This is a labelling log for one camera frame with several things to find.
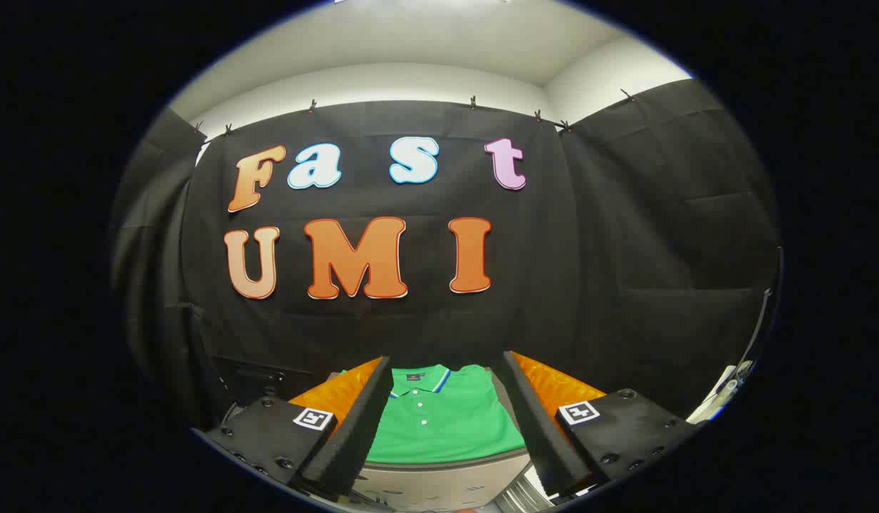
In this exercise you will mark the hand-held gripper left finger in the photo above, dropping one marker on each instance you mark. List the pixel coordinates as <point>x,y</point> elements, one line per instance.
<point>354,434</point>

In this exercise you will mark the dark glass washing machine lid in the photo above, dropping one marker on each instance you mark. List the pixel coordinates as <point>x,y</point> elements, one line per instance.
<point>254,377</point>

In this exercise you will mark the green polo shirt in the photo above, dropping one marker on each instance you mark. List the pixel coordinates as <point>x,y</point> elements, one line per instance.
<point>446,420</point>

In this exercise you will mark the grey cabinet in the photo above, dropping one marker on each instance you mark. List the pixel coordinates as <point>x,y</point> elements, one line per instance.
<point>439,488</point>

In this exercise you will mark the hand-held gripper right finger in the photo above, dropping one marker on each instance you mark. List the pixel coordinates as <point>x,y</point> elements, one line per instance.
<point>539,434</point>

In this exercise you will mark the black backdrop cloth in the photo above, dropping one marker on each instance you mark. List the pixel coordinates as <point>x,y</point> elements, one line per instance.
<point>553,249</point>

